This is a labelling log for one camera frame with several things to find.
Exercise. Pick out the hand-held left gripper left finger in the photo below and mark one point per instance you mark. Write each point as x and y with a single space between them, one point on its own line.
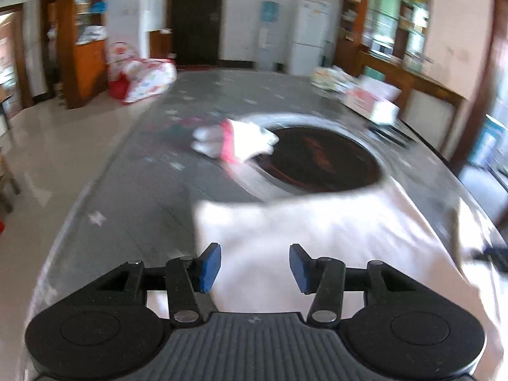
209 268

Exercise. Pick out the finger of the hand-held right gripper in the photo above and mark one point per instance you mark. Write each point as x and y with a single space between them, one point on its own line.
494 253

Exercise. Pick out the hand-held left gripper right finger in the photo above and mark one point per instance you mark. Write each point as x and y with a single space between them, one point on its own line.
301 268

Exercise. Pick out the white towel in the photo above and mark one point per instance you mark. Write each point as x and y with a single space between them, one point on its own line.
349 230

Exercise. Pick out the round black built-in cooktop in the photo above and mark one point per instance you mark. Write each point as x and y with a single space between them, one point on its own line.
317 162

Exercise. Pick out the white gloves with pink cuff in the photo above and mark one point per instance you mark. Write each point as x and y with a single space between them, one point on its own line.
242 141

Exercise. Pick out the white and red tissue box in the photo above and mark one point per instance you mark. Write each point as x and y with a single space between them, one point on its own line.
371 101

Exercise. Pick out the wooden sideboard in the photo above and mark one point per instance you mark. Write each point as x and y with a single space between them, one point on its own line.
420 83

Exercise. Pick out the folded printed cloth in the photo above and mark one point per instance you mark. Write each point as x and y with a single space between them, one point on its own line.
331 79

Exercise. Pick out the polka dot play tent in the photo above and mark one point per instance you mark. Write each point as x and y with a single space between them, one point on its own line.
143 77

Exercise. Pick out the small wooden cabinet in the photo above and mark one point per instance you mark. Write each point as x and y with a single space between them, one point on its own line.
160 43

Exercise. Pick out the white refrigerator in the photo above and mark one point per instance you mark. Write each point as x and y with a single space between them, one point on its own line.
307 35

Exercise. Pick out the white microwave oven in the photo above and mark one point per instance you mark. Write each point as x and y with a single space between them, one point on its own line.
381 48

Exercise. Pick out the water dispenser with blue bottle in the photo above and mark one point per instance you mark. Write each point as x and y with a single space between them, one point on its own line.
268 35

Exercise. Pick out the tall wooden shelf cabinet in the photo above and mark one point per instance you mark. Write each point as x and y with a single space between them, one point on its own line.
85 63

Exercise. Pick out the wooden display cabinet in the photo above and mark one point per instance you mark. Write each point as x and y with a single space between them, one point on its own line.
359 27

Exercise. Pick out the dark wooden door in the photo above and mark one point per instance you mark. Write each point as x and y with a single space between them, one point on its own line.
196 16

